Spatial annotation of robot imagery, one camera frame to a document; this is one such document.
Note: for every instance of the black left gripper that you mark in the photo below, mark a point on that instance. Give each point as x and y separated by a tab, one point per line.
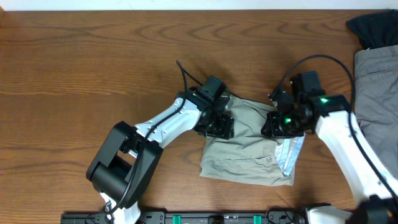
225	130

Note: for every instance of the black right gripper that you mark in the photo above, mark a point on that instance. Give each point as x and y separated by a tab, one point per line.
270	129

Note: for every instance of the light green shorts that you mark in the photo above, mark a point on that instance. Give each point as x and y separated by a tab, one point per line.
249	157

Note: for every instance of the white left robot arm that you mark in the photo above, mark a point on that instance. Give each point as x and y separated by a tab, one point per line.
126	161

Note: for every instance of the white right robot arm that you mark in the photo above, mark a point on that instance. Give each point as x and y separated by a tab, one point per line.
309	109

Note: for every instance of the grey folded trousers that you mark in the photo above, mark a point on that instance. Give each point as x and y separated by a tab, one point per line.
375	75

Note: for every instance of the black garment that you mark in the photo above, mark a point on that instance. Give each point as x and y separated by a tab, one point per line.
375	30

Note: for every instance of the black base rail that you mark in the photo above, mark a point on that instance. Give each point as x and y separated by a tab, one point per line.
273	215

